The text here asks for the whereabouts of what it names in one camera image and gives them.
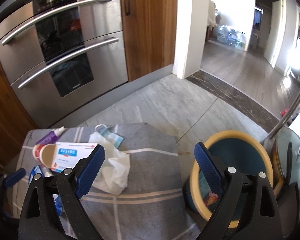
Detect blue wet wipes pack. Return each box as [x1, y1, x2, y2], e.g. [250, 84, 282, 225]
[27, 165, 65, 218]

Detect white tissue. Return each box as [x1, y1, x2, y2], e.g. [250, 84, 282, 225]
[89, 132, 130, 195]

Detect white medicine box cartoon boy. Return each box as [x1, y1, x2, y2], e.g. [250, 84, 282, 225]
[50, 142, 97, 173]

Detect red floral paper cup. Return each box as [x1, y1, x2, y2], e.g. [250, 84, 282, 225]
[32, 144, 56, 168]

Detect pink snack wrapper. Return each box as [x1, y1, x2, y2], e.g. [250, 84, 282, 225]
[204, 191, 219, 206]

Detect teal trash bin yellow rim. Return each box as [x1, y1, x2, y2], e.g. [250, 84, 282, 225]
[183, 131, 274, 221]

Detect purple spray bottle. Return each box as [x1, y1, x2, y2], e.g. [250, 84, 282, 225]
[36, 126, 65, 145]

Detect left wooden cabinet door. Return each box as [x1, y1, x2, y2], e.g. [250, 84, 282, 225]
[0, 63, 38, 168]

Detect wooden cabinet door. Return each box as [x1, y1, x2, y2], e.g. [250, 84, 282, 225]
[0, 63, 38, 168]
[121, 0, 177, 81]

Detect grey plaid cushion stool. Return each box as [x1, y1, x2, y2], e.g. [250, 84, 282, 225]
[12, 122, 206, 240]

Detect round glass side table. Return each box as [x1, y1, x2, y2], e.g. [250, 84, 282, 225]
[271, 127, 300, 199]

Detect stainless steel oven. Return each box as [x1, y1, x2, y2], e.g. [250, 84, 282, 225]
[0, 0, 128, 127]

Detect water bottles in hallway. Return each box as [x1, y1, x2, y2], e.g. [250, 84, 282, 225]
[213, 25, 247, 50]

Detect right wooden cabinet door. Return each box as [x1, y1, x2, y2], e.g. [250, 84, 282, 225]
[121, 0, 177, 81]

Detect lower oven handle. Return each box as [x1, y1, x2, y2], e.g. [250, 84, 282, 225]
[18, 37, 119, 89]

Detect oven handle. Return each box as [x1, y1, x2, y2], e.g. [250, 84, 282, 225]
[18, 37, 119, 89]
[1, 0, 116, 46]

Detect metal chair leg rail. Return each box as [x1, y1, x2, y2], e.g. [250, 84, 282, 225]
[267, 90, 300, 139]

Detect upper oven handle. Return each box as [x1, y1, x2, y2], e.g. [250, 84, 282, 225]
[1, 0, 116, 46]

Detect right black cabinet handle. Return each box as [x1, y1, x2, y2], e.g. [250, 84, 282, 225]
[125, 0, 130, 16]

